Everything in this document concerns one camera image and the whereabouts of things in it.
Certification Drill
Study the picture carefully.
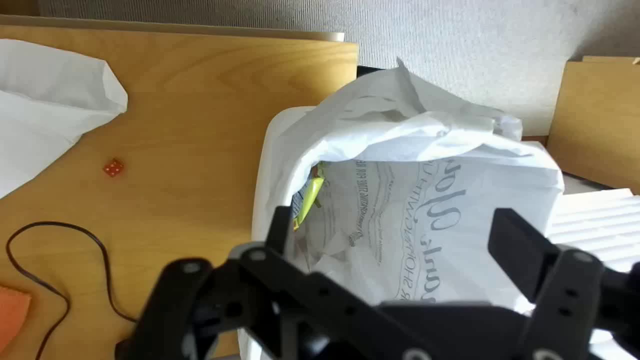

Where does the thin black cable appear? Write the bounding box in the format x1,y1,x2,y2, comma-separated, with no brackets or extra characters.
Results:
4,219,139,360

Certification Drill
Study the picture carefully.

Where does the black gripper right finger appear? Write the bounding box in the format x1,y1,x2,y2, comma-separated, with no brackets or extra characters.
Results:
488,207,640,360

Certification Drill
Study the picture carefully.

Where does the white plastic bag liner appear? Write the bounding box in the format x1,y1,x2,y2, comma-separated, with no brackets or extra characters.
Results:
263,56,566,315

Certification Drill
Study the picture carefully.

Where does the small red die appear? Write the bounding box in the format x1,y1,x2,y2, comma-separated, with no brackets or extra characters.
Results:
101,156,126,180

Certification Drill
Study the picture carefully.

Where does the white crumpled cloth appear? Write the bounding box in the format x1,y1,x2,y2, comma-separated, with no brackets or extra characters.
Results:
0,38,130,200

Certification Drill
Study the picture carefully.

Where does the orange cloth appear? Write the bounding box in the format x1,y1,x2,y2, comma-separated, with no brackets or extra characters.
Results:
0,284,33,360

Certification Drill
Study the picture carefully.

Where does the yellow wrapper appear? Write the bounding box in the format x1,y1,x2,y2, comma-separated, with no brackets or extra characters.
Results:
290,173,327,231

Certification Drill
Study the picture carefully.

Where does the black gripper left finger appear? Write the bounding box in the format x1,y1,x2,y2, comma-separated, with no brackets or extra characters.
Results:
114,206,428,360

